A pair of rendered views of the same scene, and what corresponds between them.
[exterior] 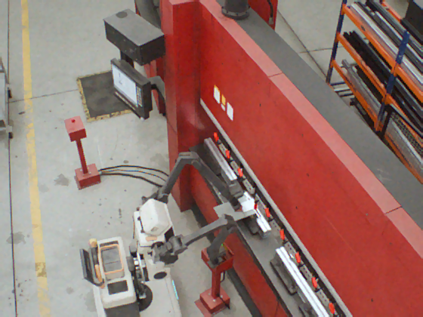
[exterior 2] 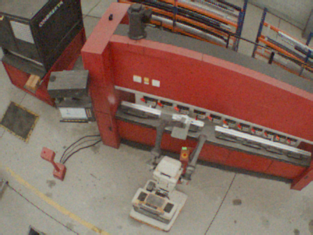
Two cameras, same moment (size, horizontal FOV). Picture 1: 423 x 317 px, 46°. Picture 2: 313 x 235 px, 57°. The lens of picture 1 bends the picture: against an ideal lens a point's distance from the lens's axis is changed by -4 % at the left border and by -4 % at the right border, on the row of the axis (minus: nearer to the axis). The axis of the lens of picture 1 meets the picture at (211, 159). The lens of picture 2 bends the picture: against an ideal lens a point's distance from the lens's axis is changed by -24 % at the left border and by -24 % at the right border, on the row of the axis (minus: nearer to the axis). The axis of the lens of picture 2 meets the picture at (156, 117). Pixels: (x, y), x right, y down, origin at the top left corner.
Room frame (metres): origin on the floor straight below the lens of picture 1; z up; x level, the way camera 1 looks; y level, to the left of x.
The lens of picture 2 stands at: (1.21, 1.53, 5.03)
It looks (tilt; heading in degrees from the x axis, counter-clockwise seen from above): 62 degrees down; 312
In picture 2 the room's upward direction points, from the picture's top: 1 degrees clockwise
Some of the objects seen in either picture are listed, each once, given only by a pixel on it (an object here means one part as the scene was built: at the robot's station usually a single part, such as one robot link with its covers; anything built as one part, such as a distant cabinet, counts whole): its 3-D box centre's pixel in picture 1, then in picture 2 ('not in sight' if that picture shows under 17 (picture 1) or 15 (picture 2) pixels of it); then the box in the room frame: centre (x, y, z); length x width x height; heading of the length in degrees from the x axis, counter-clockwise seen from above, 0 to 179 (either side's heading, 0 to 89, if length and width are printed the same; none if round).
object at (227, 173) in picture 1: (219, 161); (140, 109); (2.93, -0.07, 0.92); 0.50 x 0.06 x 0.10; 27
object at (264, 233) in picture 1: (254, 214); (187, 122); (2.38, -0.34, 0.92); 0.39 x 0.06 x 0.10; 27
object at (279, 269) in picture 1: (283, 276); (226, 138); (1.87, -0.53, 0.89); 0.30 x 0.05 x 0.03; 27
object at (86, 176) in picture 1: (81, 152); (53, 163); (3.47, 1.30, 0.41); 0.25 x 0.20 x 0.83; 117
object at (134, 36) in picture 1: (137, 69); (72, 99); (3.37, 0.63, 1.53); 0.51 x 0.25 x 0.85; 42
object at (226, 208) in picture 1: (234, 210); (180, 128); (2.37, -0.18, 1.00); 0.26 x 0.18 x 0.01; 117
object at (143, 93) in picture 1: (133, 87); (76, 110); (3.27, 0.66, 1.42); 0.45 x 0.12 x 0.36; 42
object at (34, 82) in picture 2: not in sight; (32, 82); (4.47, 0.79, 1.04); 0.30 x 0.26 x 0.12; 17
